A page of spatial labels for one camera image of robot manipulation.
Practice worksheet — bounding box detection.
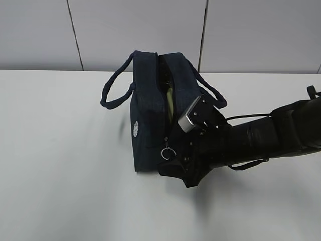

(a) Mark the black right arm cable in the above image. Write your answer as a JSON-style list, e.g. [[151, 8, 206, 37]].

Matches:
[[224, 85, 321, 171]]

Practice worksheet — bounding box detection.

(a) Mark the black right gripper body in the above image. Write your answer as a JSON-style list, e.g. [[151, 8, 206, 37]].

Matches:
[[173, 126, 226, 187]]

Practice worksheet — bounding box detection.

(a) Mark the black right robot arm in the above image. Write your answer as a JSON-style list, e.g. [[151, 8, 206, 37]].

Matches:
[[158, 97, 320, 187]]

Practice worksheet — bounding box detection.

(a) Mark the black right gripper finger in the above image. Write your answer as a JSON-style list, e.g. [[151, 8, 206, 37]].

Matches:
[[157, 157, 187, 180]]

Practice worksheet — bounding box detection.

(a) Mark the dark navy lunch bag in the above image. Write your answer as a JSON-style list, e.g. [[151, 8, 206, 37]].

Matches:
[[100, 50, 227, 172]]

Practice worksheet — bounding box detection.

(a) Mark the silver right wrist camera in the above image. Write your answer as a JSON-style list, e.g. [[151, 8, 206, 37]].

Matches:
[[178, 96, 226, 133]]

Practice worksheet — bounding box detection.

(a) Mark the metal zipper pull ring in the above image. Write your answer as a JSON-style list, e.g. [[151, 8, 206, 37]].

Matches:
[[160, 137, 177, 160]]

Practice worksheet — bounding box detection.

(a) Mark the green lidded glass container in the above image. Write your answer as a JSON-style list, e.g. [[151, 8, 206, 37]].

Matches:
[[166, 87, 174, 122]]

